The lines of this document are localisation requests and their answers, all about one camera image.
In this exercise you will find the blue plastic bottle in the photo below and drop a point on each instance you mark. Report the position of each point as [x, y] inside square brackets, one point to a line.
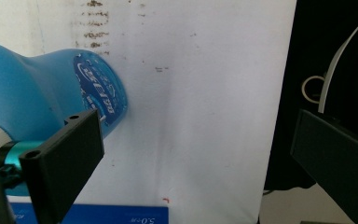
[34, 90]

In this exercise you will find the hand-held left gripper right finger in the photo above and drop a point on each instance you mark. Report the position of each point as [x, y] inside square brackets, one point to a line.
[338, 155]

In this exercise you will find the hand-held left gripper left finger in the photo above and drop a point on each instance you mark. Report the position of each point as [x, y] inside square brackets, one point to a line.
[63, 158]

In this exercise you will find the blue and white box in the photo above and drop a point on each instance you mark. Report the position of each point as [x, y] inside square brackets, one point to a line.
[115, 215]

